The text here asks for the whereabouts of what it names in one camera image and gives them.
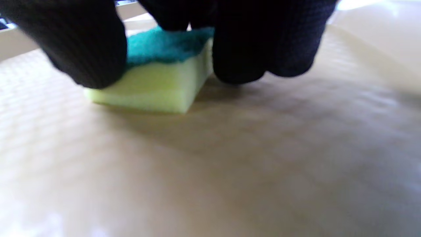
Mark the person's right hand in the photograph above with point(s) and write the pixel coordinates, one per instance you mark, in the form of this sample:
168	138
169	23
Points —
236	39

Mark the yellow sponge with green scourer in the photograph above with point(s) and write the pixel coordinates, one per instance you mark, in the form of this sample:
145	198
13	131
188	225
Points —
158	82

